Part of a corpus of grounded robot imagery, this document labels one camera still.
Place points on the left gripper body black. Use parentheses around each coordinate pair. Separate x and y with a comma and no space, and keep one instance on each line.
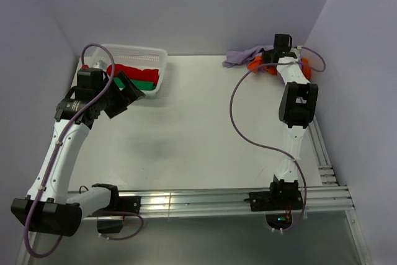
(113,102)

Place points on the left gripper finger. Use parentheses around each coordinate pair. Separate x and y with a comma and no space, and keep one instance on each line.
(122,81)
(131,93)

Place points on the aluminium rail frame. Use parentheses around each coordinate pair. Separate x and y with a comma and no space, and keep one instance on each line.
(201,168)

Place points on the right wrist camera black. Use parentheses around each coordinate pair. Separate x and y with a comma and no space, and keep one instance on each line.
(282,42)

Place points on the lilac t shirt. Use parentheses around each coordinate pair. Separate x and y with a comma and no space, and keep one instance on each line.
(236,58)

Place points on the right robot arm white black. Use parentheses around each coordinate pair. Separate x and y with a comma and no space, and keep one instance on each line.
(296,112)

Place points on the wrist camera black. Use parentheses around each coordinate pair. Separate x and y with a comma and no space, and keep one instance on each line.
(282,42)
(91,79)

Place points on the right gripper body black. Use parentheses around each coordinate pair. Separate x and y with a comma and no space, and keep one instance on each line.
(266,56)

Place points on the red rolled t shirt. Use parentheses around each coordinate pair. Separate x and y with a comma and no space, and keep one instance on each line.
(146,75)

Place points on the green rolled t shirt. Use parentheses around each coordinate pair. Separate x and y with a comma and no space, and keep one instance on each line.
(141,85)

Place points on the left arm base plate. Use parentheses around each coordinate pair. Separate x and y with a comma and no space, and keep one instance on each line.
(130,204)

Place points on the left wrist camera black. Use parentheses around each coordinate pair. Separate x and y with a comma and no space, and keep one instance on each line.
(91,79)

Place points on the white plastic basket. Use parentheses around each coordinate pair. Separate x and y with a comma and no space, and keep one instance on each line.
(141,57)

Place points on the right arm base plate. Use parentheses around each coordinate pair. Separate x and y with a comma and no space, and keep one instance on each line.
(264,201)

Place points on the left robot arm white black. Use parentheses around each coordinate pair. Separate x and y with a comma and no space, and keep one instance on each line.
(47,207)

